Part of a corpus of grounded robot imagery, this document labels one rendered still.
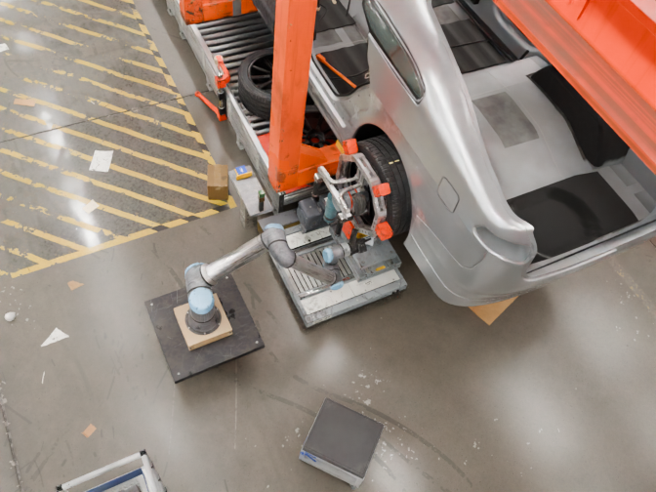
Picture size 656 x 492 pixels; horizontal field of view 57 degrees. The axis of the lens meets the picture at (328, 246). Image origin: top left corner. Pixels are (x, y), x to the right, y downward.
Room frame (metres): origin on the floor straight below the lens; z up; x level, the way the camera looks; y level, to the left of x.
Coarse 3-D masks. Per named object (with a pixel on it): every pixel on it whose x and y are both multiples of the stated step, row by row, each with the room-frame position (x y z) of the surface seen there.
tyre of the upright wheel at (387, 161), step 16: (368, 144) 2.66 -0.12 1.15; (384, 144) 2.67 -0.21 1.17; (384, 160) 2.53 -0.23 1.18; (400, 160) 2.56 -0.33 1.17; (384, 176) 2.44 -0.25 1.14; (400, 176) 2.47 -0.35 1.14; (400, 192) 2.38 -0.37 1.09; (400, 208) 2.33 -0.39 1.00; (368, 224) 2.45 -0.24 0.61; (400, 224) 2.30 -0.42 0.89
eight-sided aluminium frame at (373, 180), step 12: (348, 156) 2.61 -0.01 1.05; (360, 156) 2.57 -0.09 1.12; (360, 168) 2.50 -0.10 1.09; (372, 168) 2.50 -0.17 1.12; (372, 180) 2.41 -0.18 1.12; (372, 192) 2.36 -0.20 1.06; (384, 204) 2.33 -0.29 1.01; (384, 216) 2.29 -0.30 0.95; (360, 228) 2.37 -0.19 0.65; (372, 228) 2.28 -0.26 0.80
